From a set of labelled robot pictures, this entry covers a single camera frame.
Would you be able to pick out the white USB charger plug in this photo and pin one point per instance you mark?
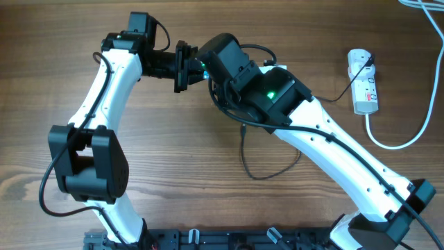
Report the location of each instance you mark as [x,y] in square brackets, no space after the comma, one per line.
[361,70]

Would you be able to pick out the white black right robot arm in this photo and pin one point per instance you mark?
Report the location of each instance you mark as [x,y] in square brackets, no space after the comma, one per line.
[274,99]

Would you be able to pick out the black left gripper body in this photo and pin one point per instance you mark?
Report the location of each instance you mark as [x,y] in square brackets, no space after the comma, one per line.
[181,71]

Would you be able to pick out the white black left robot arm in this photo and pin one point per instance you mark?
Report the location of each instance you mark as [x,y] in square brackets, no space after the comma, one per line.
[87,159]

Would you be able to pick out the white power strip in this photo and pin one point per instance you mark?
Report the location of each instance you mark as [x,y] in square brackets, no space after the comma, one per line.
[364,94]

